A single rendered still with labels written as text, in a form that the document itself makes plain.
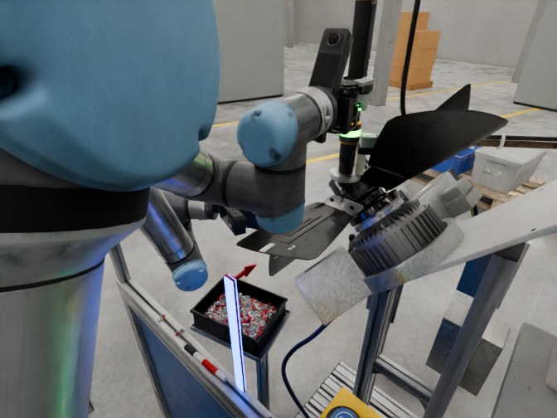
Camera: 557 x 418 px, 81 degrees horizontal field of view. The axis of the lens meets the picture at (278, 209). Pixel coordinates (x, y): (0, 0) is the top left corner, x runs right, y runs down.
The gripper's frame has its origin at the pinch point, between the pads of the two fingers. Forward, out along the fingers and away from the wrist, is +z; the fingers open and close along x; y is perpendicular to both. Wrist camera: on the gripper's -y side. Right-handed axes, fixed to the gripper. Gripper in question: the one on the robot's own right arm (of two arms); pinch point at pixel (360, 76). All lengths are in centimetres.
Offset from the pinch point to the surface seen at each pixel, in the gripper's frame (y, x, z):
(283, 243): 27.2, -3.3, -23.5
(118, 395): 147, -89, -35
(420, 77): 131, -131, 806
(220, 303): 61, -27, -20
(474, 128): 6.1, 22.1, -1.7
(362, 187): 25.2, 3.0, 2.8
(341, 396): 39, 16, -38
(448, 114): 2.9, 18.0, -7.9
